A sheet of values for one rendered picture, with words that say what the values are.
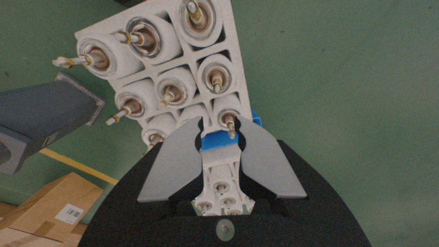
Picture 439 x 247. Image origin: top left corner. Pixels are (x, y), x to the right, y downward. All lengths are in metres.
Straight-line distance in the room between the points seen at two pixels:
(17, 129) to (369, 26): 1.17
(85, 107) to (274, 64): 0.80
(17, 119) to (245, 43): 0.74
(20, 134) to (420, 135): 1.77
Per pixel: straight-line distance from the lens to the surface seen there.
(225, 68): 0.32
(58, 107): 0.72
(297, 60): 0.66
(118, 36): 0.27
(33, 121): 0.67
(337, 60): 0.76
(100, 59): 0.40
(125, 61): 0.40
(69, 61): 0.35
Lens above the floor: 0.57
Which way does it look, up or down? 59 degrees down
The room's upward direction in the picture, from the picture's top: 177 degrees clockwise
